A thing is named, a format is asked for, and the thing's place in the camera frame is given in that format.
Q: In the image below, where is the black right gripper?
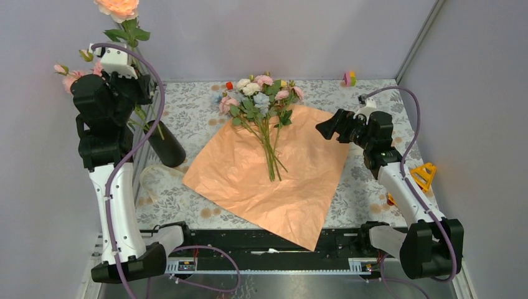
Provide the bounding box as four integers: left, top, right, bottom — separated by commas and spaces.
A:
315, 108, 374, 150

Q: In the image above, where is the peach rose stem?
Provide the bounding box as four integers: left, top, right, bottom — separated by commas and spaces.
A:
94, 1, 159, 131

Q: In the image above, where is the yellow plastic toy piece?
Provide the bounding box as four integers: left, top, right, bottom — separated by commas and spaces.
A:
410, 163, 436, 197

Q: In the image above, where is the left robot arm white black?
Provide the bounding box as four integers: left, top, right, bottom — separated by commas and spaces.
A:
70, 72, 193, 284

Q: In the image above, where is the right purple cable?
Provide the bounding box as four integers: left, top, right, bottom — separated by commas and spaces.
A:
359, 86, 459, 299

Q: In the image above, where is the black cylindrical vase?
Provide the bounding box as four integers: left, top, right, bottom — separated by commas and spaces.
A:
148, 121, 186, 168

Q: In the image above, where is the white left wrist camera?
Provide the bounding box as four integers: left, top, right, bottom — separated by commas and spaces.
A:
88, 44, 138, 79

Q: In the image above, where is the pink green stacked toy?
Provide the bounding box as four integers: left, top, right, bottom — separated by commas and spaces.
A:
343, 71, 357, 87

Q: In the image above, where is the translucent cellophane wrap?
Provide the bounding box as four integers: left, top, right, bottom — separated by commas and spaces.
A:
139, 164, 185, 203

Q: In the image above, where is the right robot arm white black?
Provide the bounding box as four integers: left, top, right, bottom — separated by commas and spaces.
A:
315, 109, 464, 282

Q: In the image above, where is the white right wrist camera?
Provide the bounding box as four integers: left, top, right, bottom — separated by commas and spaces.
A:
354, 95, 377, 123

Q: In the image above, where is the orange wrapping paper sheet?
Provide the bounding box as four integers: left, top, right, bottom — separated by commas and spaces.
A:
182, 105, 349, 251

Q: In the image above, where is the paper flower bouquet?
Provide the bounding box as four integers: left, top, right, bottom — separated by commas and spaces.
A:
218, 72, 304, 181

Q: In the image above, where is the pink rose stem in vase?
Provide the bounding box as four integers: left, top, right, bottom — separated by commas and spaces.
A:
54, 49, 150, 135

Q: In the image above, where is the floral patterned table mat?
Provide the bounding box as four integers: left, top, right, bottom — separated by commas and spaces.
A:
136, 79, 414, 229

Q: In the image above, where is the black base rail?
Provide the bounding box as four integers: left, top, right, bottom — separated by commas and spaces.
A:
113, 221, 442, 272

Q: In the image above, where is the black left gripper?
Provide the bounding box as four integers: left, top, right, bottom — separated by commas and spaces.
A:
101, 63, 154, 123

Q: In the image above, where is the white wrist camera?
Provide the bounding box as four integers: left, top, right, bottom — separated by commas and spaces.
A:
88, 44, 138, 79
354, 95, 377, 123

